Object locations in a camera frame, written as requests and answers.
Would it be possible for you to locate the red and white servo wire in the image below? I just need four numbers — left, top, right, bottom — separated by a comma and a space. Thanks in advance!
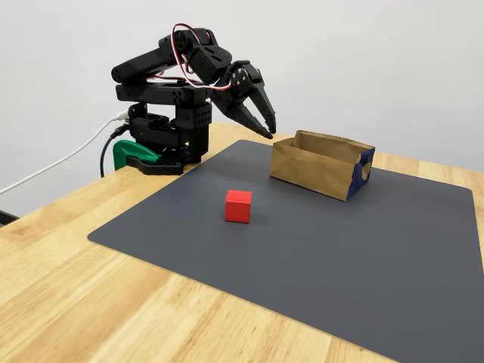
172, 23, 234, 92

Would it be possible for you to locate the green table clamp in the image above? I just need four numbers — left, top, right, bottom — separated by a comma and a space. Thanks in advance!
112, 139, 163, 171

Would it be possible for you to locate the black cable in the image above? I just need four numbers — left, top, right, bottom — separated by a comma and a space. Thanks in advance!
99, 126, 128, 178

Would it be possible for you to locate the red cube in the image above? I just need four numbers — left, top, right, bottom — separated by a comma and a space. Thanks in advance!
224, 189, 253, 224

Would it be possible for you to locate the grey mat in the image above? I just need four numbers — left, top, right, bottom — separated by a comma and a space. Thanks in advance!
87, 139, 484, 363

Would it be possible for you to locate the brown paper box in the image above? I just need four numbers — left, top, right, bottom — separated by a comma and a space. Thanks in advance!
268, 129, 376, 203

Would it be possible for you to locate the white cable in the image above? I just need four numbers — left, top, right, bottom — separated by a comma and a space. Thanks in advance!
0, 111, 128, 196

